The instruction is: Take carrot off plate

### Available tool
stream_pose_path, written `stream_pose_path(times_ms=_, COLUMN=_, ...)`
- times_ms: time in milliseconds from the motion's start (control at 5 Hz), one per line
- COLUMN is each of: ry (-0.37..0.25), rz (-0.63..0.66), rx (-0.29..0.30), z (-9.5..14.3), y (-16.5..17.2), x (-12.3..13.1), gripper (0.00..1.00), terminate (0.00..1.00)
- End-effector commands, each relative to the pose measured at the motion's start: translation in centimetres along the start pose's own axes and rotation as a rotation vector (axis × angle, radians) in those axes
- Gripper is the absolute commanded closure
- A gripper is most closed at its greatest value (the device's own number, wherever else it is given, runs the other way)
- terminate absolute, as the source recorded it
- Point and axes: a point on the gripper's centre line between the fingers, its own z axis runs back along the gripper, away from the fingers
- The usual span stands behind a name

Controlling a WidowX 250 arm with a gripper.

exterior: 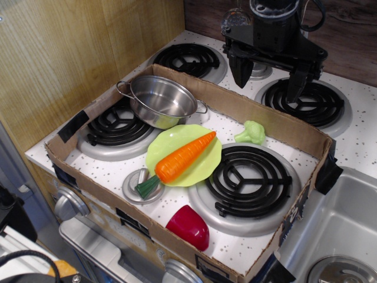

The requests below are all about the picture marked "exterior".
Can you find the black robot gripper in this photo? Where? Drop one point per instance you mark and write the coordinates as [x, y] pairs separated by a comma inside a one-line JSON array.
[[277, 43]]

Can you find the orange toy carrot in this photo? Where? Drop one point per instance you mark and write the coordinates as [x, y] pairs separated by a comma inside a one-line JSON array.
[[175, 164]]

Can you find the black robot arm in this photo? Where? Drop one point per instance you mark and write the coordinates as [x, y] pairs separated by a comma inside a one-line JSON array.
[[281, 10]]

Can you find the light green plastic plate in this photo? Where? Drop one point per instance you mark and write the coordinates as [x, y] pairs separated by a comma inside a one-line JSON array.
[[177, 137]]

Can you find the silver back stove knob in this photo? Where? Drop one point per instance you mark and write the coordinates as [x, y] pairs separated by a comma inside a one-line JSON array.
[[260, 71]]

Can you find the silver stove knob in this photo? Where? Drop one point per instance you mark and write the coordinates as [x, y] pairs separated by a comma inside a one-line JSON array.
[[260, 71], [132, 180]]

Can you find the back right black burner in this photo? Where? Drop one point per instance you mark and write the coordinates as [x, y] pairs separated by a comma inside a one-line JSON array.
[[320, 104]]

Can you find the black burner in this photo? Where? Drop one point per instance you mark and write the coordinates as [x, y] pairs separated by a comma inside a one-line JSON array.
[[117, 134], [248, 193], [193, 59], [320, 104]]

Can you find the hanging metal strainer ladle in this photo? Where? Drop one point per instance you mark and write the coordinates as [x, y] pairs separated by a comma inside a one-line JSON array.
[[235, 17]]

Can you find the green toy broccoli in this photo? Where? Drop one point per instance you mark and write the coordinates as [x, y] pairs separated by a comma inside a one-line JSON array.
[[253, 133]]

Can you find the back left black burner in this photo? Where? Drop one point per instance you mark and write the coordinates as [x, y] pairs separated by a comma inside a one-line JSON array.
[[193, 59]]

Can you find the small stainless steel pot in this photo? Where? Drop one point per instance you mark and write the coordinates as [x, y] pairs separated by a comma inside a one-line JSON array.
[[160, 102]]

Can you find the front right black burner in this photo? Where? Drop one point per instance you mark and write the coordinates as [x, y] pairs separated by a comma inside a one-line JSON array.
[[248, 193]]

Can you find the front left black burner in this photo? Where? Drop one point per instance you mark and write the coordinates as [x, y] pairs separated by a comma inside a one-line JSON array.
[[117, 134]]

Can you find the silver stove top knob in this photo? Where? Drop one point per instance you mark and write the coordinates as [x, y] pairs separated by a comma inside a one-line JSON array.
[[132, 180]]

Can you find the red toy pepper piece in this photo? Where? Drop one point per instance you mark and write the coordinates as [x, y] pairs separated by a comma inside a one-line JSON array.
[[188, 225]]

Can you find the stainless steel sink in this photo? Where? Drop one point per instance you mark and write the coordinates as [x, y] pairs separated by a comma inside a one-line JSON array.
[[335, 240]]

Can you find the brown cardboard fence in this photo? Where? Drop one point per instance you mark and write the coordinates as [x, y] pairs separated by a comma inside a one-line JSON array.
[[292, 132]]

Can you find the silver lower oven knob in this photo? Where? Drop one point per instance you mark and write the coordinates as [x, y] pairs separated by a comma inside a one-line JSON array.
[[176, 272]]

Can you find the silver oven knob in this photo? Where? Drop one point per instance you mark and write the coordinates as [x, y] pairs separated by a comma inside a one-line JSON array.
[[176, 272], [69, 205]]

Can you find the silver front oven knob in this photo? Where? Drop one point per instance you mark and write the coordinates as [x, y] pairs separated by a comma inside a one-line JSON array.
[[69, 205]]

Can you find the silver oven door handle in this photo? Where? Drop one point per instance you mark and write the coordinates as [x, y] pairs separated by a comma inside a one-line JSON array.
[[117, 260]]

